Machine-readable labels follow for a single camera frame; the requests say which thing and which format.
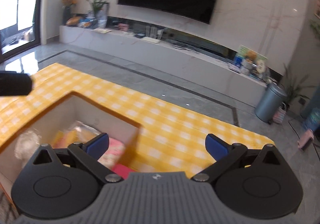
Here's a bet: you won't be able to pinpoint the white router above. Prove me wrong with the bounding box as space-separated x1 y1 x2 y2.
144 27 163 43

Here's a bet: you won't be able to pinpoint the dark vase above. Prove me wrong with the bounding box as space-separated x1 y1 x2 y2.
62 6 72 25

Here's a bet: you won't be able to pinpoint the pink woven bag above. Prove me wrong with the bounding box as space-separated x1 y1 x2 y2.
272 104 287 124

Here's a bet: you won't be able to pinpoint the grey-blue trash can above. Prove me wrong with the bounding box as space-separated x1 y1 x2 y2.
255 84 287 123

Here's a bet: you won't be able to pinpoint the tall snake plant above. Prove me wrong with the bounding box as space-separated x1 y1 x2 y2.
282 63 315 107

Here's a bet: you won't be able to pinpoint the orange-rimmed cardboard box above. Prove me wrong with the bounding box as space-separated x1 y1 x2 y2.
0 90 143 189

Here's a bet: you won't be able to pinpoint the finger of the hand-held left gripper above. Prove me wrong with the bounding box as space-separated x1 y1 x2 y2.
0 71 34 96

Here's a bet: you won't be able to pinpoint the blue water jug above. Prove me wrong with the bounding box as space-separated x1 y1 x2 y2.
301 104 320 132

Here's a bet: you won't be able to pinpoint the blue snack packet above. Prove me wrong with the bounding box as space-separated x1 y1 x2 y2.
79 17 97 28

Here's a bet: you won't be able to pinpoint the green leafy potted plant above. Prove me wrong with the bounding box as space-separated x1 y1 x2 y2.
85 0 114 18

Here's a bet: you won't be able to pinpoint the clear plastic bag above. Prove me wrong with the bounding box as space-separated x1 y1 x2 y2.
14 130 42 162

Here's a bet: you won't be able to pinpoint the hanging vine plant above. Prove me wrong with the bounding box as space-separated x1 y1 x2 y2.
309 19 320 37

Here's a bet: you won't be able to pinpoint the white marble TV cabinet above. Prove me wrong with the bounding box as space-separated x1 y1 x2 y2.
59 17 269 108

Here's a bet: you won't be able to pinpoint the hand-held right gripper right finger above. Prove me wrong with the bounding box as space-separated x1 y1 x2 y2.
191 134 281 182

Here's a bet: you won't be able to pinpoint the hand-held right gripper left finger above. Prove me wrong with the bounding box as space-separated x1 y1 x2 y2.
26 133 124 185

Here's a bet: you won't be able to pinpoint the pink patterned cloth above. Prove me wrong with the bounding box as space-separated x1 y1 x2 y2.
97 138 127 167

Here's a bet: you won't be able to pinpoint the brown gourd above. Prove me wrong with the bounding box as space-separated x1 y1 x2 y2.
65 16 82 26

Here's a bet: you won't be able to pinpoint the yellow packet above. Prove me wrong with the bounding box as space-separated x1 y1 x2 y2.
51 122 99 148

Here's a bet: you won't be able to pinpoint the black cables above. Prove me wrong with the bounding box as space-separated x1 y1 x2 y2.
172 41 200 51

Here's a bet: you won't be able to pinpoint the clear large water bottle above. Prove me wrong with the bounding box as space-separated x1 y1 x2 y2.
96 11 108 28

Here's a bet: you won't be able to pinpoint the glass balcony door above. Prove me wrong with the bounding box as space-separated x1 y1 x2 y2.
0 0 47 63

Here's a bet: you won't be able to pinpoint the yellow checkered tablecloth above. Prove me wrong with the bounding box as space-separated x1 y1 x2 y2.
0 62 275 172

